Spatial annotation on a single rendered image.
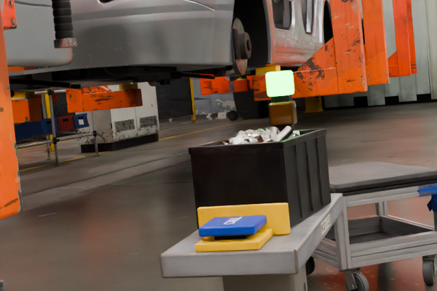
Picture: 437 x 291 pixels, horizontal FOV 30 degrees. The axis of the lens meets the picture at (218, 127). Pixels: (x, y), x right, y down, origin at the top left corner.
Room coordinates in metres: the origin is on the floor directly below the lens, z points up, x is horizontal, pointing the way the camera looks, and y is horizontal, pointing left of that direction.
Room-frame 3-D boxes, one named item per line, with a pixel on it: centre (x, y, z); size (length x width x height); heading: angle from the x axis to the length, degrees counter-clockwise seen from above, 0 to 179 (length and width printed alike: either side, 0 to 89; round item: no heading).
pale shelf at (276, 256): (1.16, -0.05, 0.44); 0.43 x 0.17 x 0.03; 164
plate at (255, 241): (1.00, -0.01, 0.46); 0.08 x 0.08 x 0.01; 74
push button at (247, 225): (1.00, -0.01, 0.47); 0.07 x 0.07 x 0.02; 74
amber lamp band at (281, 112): (1.35, -0.11, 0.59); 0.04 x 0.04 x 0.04; 74
